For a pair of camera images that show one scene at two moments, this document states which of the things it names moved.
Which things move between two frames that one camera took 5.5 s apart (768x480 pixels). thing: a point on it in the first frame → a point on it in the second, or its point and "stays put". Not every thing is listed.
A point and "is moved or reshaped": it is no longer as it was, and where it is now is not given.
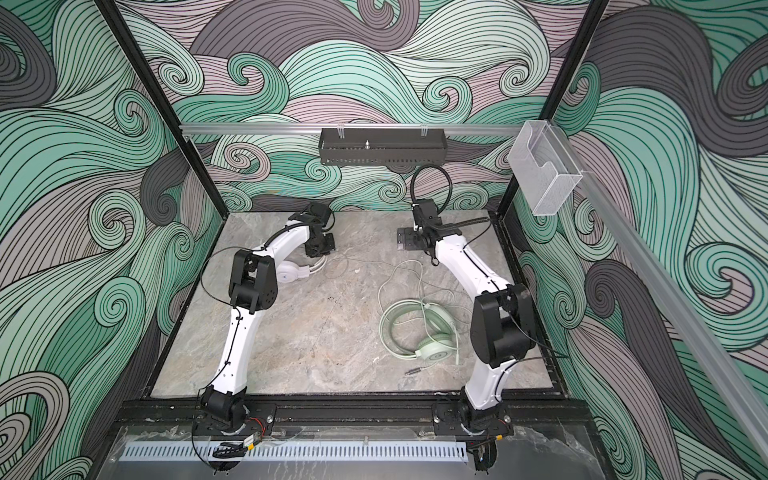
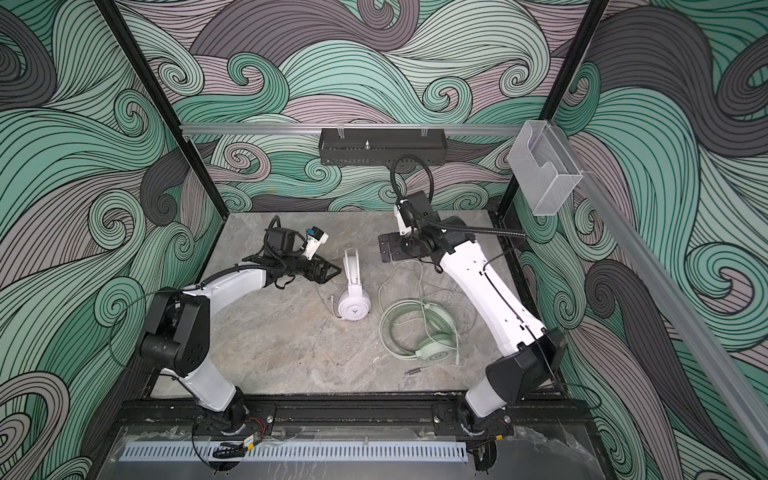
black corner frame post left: x=163 y=101 stays put
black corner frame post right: x=581 y=47 stays put
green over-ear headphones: x=437 y=345 stays put
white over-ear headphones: x=289 y=271 is moved or reshaped
